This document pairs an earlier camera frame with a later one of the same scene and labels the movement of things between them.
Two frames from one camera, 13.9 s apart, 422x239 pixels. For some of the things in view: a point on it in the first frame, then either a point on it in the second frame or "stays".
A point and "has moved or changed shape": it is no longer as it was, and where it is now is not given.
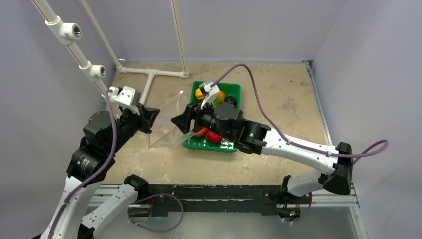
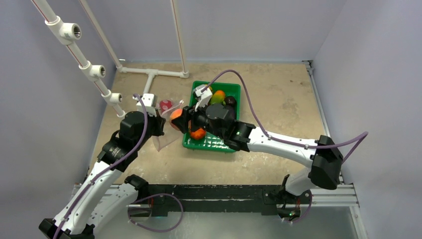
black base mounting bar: (158, 197) stays
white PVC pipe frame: (64, 33) stays
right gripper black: (192, 116) stays
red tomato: (213, 138) → (165, 104)
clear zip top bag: (165, 132) has moved or changed shape
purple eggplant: (232, 99) stays
